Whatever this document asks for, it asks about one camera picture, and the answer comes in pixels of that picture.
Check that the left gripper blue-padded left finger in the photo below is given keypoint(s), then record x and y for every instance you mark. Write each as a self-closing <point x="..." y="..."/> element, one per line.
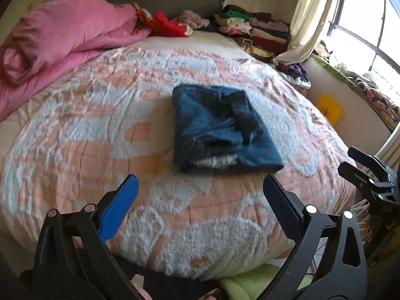
<point x="72" y="260"/>

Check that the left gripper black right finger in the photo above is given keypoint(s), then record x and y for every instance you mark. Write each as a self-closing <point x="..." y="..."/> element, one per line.
<point x="302" y="224"/>

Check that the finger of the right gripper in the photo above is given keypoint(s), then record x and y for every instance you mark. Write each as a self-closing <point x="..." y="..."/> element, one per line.
<point x="363" y="181"/>
<point x="368" y="159"/>

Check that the blue denim lace-trimmed pants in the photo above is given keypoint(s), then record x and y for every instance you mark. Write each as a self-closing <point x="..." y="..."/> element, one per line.
<point x="217" y="130"/>

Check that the cluttered window sill items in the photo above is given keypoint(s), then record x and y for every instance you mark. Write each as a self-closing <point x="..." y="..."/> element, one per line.
<point x="386" y="109"/>

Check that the green cushion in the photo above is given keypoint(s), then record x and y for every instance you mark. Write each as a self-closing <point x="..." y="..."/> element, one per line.
<point x="250" y="284"/>

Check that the purple clothes pile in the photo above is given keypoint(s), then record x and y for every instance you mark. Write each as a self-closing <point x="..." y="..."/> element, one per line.
<point x="295" y="73"/>

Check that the peach white patterned bedspread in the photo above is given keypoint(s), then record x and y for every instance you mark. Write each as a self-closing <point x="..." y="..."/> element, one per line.
<point x="113" y="116"/>

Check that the stack of folded clothes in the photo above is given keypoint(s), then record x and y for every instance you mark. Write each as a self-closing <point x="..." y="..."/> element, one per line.
<point x="258" y="33"/>

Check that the cream window curtain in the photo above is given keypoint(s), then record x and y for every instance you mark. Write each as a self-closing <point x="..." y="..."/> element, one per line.
<point x="307" y="24"/>

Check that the pink folded blanket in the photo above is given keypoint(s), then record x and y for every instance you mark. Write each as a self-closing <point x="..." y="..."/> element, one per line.
<point x="55" y="38"/>

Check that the red patterned cloth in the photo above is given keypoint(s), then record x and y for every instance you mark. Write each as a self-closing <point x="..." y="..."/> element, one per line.
<point x="160" y="25"/>

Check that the mauve crumpled cloth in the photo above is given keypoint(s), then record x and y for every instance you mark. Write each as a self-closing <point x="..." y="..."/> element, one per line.
<point x="192" y="19"/>

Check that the white wire laundry basket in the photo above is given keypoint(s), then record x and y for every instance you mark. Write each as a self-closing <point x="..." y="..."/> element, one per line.
<point x="359" y="218"/>

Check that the yellow card on wall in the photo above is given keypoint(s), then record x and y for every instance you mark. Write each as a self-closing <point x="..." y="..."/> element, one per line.
<point x="330" y="108"/>

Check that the window with dark frame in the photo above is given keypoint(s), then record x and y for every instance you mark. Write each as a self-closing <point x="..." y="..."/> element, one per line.
<point x="363" y="37"/>

